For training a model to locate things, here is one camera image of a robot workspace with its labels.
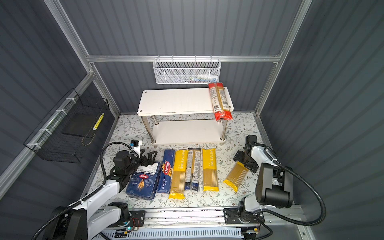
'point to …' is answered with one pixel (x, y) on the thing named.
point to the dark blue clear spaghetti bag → (193, 169)
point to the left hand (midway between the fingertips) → (150, 151)
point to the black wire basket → (61, 137)
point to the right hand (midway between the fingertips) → (245, 164)
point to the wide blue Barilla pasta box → (143, 182)
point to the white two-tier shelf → (155, 102)
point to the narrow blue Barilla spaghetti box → (165, 174)
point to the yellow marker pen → (98, 122)
